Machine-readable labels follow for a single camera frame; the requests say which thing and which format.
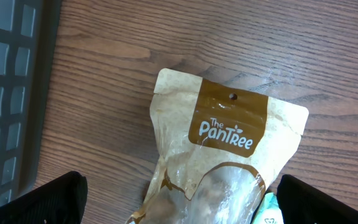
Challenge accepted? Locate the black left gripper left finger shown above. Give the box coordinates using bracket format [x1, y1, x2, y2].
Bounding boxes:
[0, 171, 88, 224]

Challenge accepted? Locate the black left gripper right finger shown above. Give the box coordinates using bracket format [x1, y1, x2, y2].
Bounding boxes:
[277, 174, 358, 224]

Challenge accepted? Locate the teal snack packet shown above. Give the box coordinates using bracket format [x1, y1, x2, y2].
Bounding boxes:
[252, 192, 284, 224]

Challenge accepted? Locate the brown snack pouch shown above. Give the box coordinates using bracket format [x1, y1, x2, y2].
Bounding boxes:
[128, 68, 309, 223]

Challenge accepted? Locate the grey plastic mesh basket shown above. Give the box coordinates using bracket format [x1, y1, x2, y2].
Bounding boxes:
[0, 0, 62, 207]

